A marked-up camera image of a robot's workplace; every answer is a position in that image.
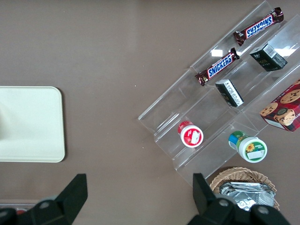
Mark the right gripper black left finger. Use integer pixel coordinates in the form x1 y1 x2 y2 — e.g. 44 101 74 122
14 173 89 225

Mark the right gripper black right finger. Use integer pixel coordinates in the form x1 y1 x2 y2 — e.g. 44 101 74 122
188 173 253 225

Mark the cream plastic tray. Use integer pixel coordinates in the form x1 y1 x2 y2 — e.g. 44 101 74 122
0 86 66 163

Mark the small dark carton box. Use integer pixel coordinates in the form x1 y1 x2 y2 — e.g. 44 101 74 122
215 78 245 108
248 43 289 72

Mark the red chocolate chip cookie box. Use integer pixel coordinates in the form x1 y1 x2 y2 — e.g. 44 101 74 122
259 79 300 133

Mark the light tan wicker basket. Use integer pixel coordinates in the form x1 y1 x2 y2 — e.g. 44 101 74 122
209 166 281 213

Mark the green lid snack cup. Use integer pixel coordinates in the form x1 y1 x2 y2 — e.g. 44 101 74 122
228 130 268 163

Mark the clear acrylic stepped display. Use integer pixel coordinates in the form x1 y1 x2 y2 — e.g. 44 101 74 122
137 0 300 188

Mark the red lid snack cup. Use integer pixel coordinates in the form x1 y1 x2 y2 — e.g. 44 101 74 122
177 120 204 149

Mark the Snickers chocolate bar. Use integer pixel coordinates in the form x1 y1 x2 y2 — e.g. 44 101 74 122
195 47 240 87
232 7 285 47

